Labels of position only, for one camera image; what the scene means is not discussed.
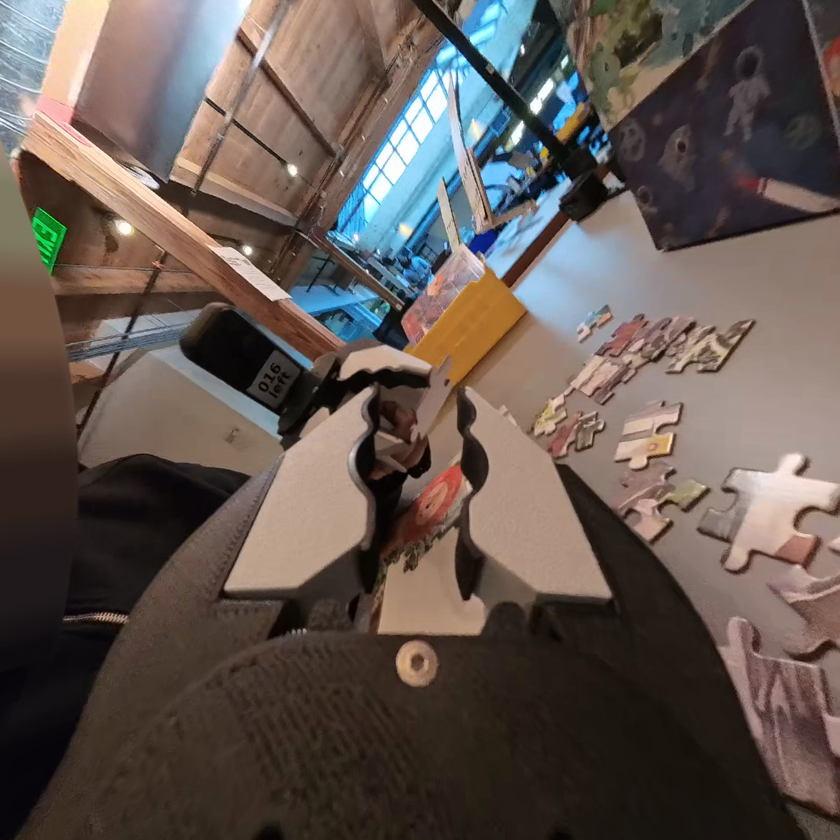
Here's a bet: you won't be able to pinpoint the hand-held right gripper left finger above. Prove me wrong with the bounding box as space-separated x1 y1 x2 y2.
222 385 383 601

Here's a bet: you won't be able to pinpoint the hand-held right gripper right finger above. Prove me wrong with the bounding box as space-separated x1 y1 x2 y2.
456 386 614 605

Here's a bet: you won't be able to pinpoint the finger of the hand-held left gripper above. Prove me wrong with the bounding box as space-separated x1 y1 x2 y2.
409 356 456 443
336 345 437 391

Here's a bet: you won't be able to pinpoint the printed frame puzzle tray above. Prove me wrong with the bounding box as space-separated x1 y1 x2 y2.
371 420 490 636

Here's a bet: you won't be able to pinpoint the person's left hand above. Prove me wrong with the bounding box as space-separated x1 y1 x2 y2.
371 400 433 485

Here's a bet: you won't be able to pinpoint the white paper label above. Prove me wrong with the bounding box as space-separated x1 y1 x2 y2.
213 245 294 303

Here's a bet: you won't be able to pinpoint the yellow plastic bin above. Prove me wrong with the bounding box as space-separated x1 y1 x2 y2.
403 266 527 386

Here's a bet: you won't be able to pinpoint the assembled lion puzzle section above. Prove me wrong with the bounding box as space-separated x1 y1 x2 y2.
379 459 475 575

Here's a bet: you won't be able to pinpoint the person in black jacket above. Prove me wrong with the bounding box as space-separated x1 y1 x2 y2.
0 453 273 840

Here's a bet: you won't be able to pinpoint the green exit sign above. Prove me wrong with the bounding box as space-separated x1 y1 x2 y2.
31 206 68 274

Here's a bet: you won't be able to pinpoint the scattered loose puzzle pieces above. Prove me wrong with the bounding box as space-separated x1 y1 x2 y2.
532 305 840 815

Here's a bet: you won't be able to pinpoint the illustrated puzzle box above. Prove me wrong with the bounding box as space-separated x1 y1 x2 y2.
564 0 840 252

